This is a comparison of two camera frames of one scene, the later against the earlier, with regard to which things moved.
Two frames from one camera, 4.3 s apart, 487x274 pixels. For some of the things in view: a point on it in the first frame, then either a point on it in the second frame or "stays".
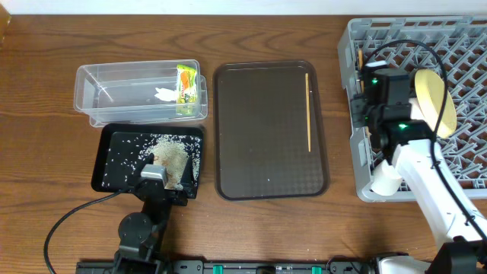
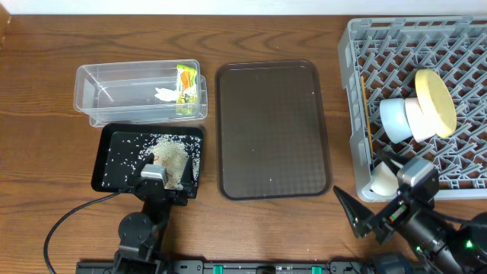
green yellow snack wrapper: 186,95 stays
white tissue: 166,94 stays
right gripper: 358,105 → 379,221
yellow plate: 434,97 stays
